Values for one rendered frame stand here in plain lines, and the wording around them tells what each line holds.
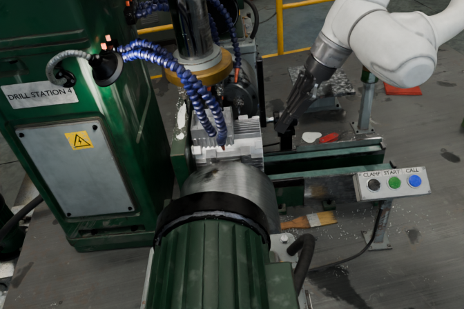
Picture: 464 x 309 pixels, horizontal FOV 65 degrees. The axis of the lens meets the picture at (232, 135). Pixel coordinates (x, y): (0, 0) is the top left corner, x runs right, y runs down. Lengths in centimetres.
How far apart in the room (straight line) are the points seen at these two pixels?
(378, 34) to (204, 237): 50
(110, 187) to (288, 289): 65
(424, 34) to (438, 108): 102
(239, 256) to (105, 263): 79
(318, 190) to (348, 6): 60
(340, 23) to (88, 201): 79
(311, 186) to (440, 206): 41
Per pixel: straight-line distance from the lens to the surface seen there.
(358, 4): 85
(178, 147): 99
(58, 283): 128
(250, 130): 107
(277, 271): 52
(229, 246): 51
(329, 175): 117
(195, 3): 88
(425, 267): 119
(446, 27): 84
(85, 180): 104
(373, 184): 97
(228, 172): 86
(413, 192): 101
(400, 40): 75
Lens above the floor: 176
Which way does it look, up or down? 38 degrees down
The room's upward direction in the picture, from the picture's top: 8 degrees counter-clockwise
